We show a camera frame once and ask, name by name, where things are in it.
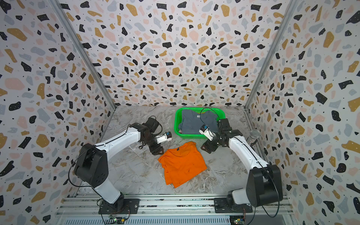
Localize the green plastic basket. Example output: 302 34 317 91
174 107 226 139

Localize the grey t-shirt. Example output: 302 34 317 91
178 110 218 135

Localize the orange t-shirt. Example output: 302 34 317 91
158 142 207 188

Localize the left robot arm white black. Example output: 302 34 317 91
74 117 172 204

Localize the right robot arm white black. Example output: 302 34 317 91
199 119 283 211

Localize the clear plastic bottle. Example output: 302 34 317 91
247 129 261 147

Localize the right circuit board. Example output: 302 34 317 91
230 216 245 225

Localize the circuit board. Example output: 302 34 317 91
230 216 245 225
109 216 127 225

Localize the left circuit board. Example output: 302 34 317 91
109 216 127 225

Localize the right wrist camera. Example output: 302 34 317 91
199 125 216 141

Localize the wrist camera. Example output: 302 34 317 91
156 131 172 144
199 125 216 141

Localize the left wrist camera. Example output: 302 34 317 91
156 131 172 144

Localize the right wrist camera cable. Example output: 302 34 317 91
198 107 223 127

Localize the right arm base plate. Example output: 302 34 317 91
214 198 253 214

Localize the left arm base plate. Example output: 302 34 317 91
98 198 140 215

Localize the aluminium rail frame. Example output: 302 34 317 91
55 194 297 225

